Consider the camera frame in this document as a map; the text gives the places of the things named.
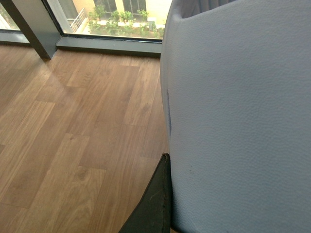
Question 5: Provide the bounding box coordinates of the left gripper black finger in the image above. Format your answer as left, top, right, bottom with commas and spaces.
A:
119, 153, 173, 233

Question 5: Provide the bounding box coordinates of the large floor window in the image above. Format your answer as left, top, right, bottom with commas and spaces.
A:
0, 0, 169, 60

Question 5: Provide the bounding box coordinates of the light blue slipper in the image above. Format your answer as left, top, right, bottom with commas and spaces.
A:
161, 0, 311, 233

